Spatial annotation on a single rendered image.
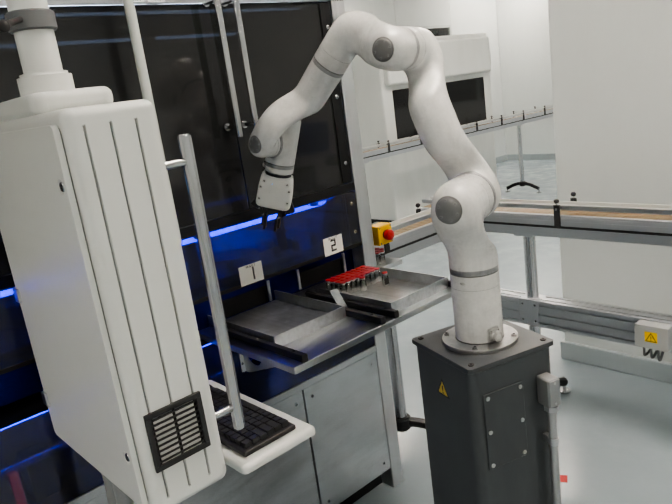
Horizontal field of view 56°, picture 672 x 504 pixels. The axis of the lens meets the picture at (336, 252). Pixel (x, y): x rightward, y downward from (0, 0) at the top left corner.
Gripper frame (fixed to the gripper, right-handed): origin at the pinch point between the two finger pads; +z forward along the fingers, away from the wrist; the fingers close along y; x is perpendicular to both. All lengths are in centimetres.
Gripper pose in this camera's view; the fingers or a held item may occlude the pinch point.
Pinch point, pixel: (270, 222)
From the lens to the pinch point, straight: 189.1
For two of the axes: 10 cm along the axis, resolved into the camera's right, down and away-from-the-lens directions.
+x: 0.8, -3.6, 9.3
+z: -1.8, 9.1, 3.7
